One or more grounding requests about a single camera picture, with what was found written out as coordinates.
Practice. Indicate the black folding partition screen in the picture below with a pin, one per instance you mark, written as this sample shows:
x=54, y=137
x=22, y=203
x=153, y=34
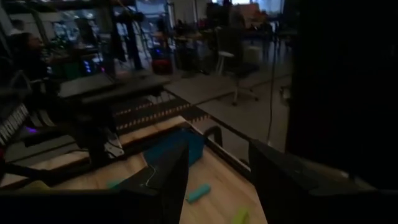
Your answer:
x=342, y=93

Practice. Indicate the office chair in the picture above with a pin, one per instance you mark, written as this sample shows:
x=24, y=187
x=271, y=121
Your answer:
x=245, y=70

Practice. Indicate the teal animal-face block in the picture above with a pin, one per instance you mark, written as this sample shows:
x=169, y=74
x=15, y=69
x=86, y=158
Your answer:
x=199, y=193

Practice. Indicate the person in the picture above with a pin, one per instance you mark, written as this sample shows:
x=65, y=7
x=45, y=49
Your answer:
x=28, y=53

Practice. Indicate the lime green animal-face block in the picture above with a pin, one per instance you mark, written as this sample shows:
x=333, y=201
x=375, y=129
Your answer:
x=241, y=216

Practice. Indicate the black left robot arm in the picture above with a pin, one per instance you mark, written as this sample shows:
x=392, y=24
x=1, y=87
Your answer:
x=77, y=124

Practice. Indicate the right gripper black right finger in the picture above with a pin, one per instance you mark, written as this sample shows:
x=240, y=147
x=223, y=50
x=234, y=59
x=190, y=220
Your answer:
x=311, y=205

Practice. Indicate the blue plastic bin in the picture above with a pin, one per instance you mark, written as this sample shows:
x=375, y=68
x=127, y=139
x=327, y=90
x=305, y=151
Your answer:
x=168, y=140

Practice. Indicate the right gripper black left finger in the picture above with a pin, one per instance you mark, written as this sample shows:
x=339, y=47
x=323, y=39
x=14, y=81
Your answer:
x=155, y=202

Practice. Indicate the red and black bag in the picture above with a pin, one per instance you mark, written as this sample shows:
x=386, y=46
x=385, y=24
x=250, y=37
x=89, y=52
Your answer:
x=161, y=67

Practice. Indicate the black desk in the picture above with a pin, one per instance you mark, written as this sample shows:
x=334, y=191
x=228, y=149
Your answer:
x=140, y=87

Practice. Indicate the white stool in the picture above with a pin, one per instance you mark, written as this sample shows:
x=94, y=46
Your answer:
x=224, y=54

